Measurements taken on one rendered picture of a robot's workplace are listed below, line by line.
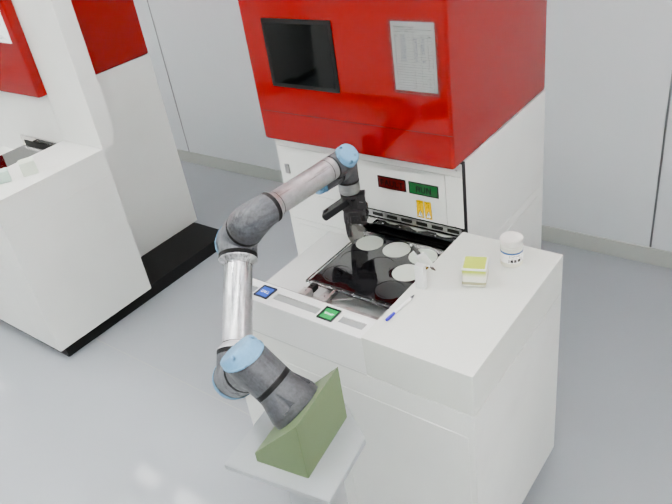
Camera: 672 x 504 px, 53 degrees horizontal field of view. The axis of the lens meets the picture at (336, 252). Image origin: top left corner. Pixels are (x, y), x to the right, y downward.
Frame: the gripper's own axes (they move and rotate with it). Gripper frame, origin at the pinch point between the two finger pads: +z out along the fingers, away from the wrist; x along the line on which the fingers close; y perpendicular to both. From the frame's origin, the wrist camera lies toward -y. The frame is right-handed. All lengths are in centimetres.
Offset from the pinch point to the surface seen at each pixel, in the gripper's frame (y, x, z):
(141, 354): -128, 46, 91
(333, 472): 4, -96, 9
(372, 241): 7.6, 0.9, 1.4
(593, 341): 99, 46, 91
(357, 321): 8, -53, -4
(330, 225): -11.6, 23.0, 6.5
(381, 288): 12.7, -28.4, 1.5
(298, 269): -20.9, -3.2, 9.4
